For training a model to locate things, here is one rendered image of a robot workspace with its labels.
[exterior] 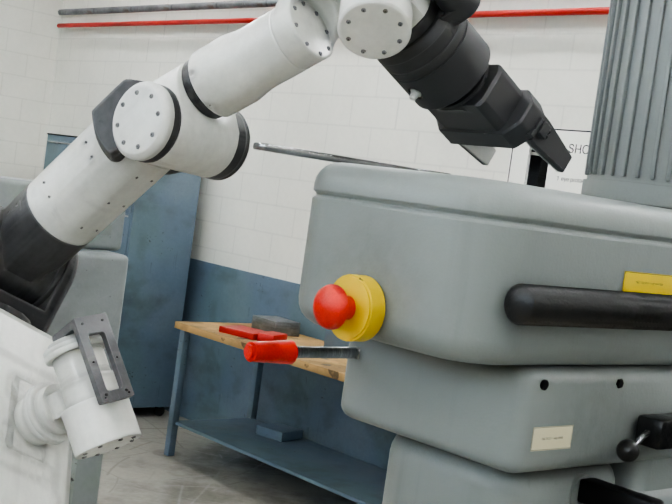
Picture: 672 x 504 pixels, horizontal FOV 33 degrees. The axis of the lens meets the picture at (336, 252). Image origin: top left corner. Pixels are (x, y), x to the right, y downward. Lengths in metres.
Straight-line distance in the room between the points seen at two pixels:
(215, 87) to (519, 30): 5.72
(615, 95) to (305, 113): 6.69
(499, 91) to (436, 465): 0.37
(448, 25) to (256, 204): 7.26
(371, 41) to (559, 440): 0.40
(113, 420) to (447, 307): 0.34
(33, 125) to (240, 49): 9.87
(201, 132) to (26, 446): 0.35
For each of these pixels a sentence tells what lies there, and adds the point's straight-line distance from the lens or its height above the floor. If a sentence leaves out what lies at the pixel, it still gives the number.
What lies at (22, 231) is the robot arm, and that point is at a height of 1.77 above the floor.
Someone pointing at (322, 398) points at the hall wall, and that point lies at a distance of 7.65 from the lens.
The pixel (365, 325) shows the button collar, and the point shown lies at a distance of 1.01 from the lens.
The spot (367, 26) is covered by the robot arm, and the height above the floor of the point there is 2.01.
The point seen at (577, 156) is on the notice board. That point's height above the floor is 2.23.
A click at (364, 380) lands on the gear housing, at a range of 1.17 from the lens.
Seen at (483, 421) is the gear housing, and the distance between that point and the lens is 1.07.
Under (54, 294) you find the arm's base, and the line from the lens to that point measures 1.32.
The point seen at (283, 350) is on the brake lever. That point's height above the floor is 1.70.
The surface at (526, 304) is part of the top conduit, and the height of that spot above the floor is 1.79.
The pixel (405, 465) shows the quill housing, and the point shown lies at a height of 1.60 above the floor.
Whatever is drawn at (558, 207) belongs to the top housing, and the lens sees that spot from 1.02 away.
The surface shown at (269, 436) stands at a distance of 7.47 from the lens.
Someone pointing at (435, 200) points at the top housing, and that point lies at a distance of 0.99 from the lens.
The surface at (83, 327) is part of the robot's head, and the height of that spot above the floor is 1.70.
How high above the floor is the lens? 1.86
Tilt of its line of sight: 3 degrees down
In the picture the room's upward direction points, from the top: 8 degrees clockwise
